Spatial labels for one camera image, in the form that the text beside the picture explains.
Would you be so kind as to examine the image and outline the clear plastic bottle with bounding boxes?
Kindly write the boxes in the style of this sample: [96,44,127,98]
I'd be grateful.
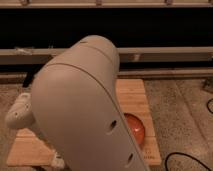
[51,152,65,169]

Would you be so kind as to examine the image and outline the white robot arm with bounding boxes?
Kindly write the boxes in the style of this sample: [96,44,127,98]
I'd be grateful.
[5,35,150,171]

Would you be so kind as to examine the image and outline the orange ceramic bowl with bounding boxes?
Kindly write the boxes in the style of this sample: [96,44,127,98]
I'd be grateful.
[124,113,145,145]

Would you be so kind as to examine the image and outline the wooden table board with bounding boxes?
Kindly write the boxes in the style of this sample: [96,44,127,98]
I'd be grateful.
[6,79,161,168]

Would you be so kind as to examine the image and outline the grey metal rail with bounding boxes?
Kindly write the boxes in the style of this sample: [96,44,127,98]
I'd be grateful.
[0,46,213,65]

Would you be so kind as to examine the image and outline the black floor cable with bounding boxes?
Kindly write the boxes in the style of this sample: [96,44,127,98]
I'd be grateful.
[164,78,213,171]

